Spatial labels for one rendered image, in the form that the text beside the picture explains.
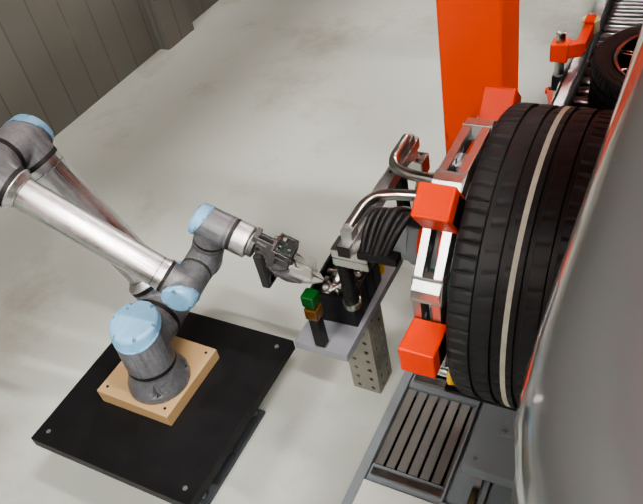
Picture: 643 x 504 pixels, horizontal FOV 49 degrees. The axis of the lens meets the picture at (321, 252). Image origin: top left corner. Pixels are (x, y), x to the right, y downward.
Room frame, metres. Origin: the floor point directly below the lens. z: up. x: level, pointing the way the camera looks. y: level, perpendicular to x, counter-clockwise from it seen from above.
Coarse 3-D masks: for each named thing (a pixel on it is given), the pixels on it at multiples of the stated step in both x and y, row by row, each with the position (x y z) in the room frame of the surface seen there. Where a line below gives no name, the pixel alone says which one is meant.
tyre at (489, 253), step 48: (528, 144) 1.05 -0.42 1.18; (576, 144) 1.02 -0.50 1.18; (480, 192) 0.99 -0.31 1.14; (528, 192) 0.96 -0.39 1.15; (576, 192) 0.92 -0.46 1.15; (480, 240) 0.92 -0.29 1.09; (528, 240) 0.89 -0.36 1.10; (480, 288) 0.87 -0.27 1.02; (528, 288) 0.83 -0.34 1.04; (480, 336) 0.83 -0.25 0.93; (528, 336) 0.79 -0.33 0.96; (480, 384) 0.83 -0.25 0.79
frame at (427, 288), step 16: (464, 128) 1.24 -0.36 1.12; (480, 128) 1.23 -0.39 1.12; (464, 144) 1.20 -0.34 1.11; (480, 144) 1.17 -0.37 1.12; (448, 160) 1.14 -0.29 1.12; (464, 160) 1.13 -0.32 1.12; (448, 176) 1.09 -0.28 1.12; (464, 176) 1.08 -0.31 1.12; (464, 192) 1.06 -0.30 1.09; (432, 240) 1.03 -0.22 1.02; (448, 240) 1.00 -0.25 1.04; (448, 256) 0.98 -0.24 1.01; (416, 272) 0.98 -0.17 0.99; (448, 272) 0.98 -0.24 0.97; (416, 288) 0.96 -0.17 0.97; (432, 288) 0.95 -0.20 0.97; (416, 304) 0.96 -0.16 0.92; (432, 304) 0.94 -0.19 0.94
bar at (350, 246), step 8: (416, 144) 1.43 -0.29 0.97; (408, 152) 1.40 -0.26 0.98; (400, 160) 1.37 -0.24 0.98; (408, 160) 1.39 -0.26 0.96; (384, 176) 1.32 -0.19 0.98; (392, 176) 1.32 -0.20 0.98; (384, 184) 1.29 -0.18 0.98; (392, 184) 1.30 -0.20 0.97; (360, 224) 1.17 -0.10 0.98; (360, 232) 1.16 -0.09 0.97; (344, 240) 1.14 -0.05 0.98; (360, 240) 1.15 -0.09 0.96; (344, 248) 1.11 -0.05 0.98; (352, 248) 1.12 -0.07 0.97; (344, 256) 1.11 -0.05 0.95
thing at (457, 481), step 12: (480, 408) 1.20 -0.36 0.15; (468, 432) 1.12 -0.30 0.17; (468, 444) 1.09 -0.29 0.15; (456, 468) 1.03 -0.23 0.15; (456, 480) 0.99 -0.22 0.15; (468, 480) 0.99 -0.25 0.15; (480, 480) 0.96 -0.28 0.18; (444, 492) 0.96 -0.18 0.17; (456, 492) 0.96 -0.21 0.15; (468, 492) 0.94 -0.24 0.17; (480, 492) 0.93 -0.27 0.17; (492, 492) 0.94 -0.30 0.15; (504, 492) 0.93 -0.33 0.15
